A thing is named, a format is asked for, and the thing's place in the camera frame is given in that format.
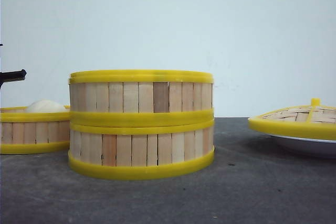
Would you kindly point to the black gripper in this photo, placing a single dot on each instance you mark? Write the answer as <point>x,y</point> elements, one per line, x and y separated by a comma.
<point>12,76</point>

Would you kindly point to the bamboo steamer basket dark slat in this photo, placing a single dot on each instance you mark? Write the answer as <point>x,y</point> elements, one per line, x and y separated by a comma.
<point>141,98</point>

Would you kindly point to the woven bamboo steamer lid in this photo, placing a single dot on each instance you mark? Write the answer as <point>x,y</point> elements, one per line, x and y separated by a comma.
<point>314,121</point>

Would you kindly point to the white steamed bun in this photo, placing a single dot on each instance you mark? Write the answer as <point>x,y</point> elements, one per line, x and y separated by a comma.
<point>45,106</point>

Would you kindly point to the bamboo steamer basket orange slat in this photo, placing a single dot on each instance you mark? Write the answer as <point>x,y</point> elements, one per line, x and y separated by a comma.
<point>139,157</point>

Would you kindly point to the white plate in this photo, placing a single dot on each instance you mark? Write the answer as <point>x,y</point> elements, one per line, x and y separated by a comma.
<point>307,146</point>

